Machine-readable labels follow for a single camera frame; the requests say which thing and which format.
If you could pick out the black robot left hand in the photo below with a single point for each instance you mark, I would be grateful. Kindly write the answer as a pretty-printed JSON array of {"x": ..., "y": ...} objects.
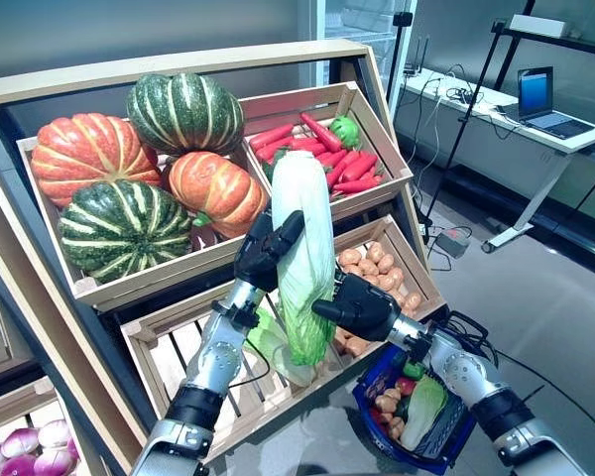
[{"x": 263, "y": 253}]

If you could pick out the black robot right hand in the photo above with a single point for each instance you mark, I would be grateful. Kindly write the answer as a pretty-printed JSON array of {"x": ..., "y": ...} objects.
[{"x": 367, "y": 312}]

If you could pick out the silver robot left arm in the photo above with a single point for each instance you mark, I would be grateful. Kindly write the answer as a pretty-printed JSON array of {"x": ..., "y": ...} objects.
[{"x": 218, "y": 357}]

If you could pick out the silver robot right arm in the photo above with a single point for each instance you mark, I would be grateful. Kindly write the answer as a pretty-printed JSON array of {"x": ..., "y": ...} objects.
[{"x": 466, "y": 372}]

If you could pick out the blue plastic shopping basket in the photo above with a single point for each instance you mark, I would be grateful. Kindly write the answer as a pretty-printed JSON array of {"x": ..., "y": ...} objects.
[{"x": 443, "y": 439}]

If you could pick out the green bell pepper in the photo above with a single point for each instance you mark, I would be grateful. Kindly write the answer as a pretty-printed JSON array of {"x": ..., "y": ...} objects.
[{"x": 414, "y": 369}]

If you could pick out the small orange pumpkin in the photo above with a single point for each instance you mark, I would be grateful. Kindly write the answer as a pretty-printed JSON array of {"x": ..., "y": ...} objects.
[{"x": 213, "y": 188}]

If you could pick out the dark green broccoli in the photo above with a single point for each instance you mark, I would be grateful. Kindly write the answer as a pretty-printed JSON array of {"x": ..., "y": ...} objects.
[{"x": 268, "y": 171}]

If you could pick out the red carrot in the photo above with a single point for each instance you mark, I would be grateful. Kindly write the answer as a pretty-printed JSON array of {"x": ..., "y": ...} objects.
[
  {"x": 357, "y": 186},
  {"x": 307, "y": 145},
  {"x": 270, "y": 151},
  {"x": 339, "y": 171},
  {"x": 359, "y": 166},
  {"x": 322, "y": 131},
  {"x": 270, "y": 136}
]

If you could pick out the small red pepper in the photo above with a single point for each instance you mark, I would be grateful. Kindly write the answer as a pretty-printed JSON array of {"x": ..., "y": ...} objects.
[{"x": 377, "y": 415}]

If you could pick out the grey power adapter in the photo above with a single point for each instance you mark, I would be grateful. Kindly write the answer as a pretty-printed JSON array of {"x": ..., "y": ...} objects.
[{"x": 451, "y": 243}]

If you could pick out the green striped pumpkin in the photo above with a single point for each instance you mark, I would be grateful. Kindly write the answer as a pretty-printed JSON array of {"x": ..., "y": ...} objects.
[
  {"x": 183, "y": 114},
  {"x": 124, "y": 228}
]

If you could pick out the wooden crate of carrots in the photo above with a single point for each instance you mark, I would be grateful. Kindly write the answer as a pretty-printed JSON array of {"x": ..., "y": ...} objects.
[{"x": 287, "y": 106}]

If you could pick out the wide wooden slatted crate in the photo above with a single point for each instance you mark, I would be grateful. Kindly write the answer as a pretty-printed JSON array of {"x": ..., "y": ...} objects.
[{"x": 158, "y": 377}]

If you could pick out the large orange pumpkin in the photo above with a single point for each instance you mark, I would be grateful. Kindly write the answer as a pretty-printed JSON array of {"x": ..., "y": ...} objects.
[{"x": 89, "y": 154}]

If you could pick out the white desk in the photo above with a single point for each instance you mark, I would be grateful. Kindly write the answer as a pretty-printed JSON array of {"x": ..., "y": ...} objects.
[{"x": 476, "y": 144}]

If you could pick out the black light stand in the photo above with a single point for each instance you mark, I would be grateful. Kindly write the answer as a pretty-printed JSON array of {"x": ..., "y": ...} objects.
[{"x": 461, "y": 129}]

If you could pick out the black router with antennas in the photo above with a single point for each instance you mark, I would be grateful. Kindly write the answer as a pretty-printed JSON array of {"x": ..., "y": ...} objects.
[{"x": 416, "y": 69}]

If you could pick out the glass door fridge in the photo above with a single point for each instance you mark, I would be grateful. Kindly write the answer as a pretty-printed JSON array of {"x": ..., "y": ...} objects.
[{"x": 362, "y": 30}]

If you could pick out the grey wooden display shelf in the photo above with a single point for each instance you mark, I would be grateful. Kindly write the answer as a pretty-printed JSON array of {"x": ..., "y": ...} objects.
[{"x": 0, "y": 342}]

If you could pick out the open grey laptop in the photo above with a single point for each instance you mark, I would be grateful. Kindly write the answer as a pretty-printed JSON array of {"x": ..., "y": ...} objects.
[{"x": 535, "y": 91}]

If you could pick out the black metal rack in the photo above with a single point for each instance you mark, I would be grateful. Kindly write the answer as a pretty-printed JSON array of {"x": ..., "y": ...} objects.
[{"x": 513, "y": 49}]

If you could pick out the white box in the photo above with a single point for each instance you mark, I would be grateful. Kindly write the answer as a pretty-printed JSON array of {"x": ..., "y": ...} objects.
[{"x": 538, "y": 26}]

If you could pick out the wooden display shelf frame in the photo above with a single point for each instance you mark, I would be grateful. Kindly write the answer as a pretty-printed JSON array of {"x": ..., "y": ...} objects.
[{"x": 178, "y": 64}]

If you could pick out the black camera on pole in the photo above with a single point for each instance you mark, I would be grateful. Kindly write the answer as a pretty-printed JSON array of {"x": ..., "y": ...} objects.
[{"x": 402, "y": 20}]

